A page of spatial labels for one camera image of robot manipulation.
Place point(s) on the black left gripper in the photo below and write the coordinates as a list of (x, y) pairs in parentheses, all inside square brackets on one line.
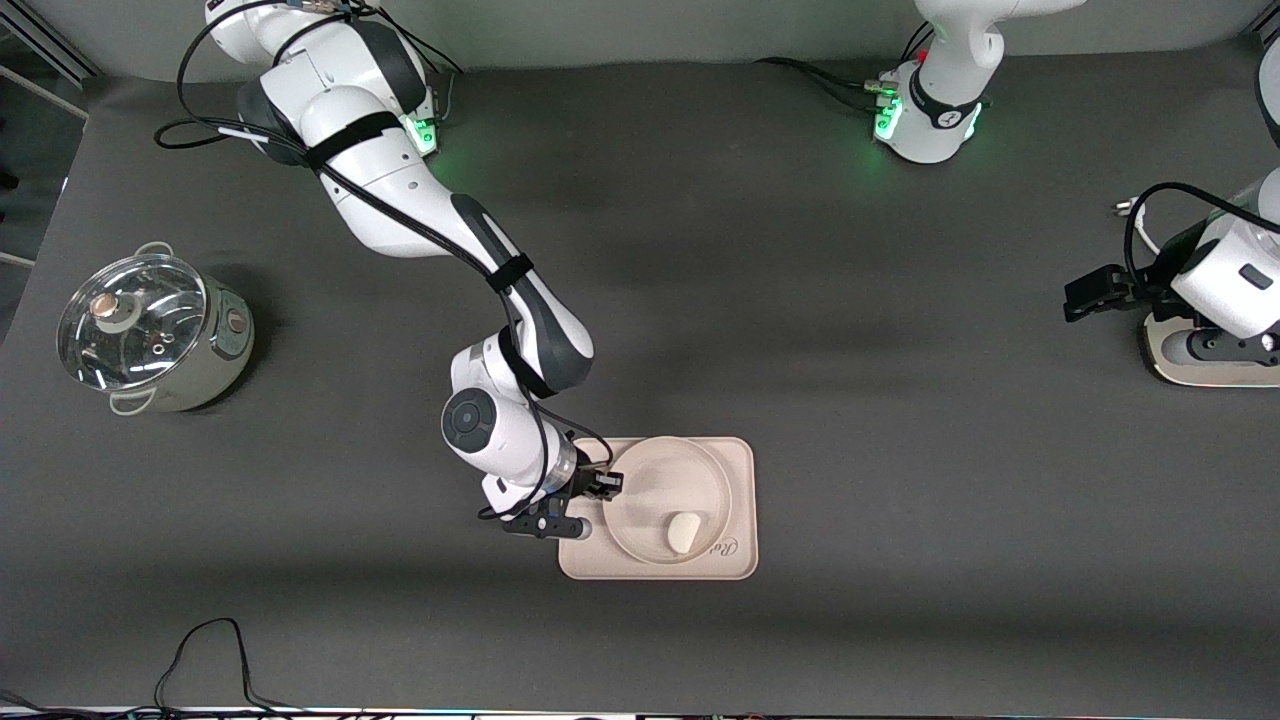
[(1143, 285)]

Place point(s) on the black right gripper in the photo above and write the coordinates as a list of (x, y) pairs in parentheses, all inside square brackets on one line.
[(587, 481)]

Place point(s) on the round beige plate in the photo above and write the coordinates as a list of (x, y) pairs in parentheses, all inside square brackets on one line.
[(660, 480)]

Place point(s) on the small white bun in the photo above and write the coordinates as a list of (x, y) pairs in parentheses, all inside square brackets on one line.
[(685, 533)]

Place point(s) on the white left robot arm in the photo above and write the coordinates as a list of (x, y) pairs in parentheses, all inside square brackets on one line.
[(935, 130)]

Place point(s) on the beige tray with rabbit print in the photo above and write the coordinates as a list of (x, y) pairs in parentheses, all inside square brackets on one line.
[(742, 500)]

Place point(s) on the white toaster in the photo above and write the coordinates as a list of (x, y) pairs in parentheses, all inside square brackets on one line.
[(1190, 368)]

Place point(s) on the dark grey table mat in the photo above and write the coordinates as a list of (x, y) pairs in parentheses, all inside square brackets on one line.
[(900, 620)]

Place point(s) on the grey electric cooking pot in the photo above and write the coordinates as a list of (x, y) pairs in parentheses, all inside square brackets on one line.
[(215, 350)]

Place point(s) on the glass pot lid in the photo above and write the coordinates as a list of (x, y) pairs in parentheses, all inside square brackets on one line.
[(130, 330)]

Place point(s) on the aluminium frame rail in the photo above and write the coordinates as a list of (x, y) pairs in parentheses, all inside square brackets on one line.
[(55, 45)]

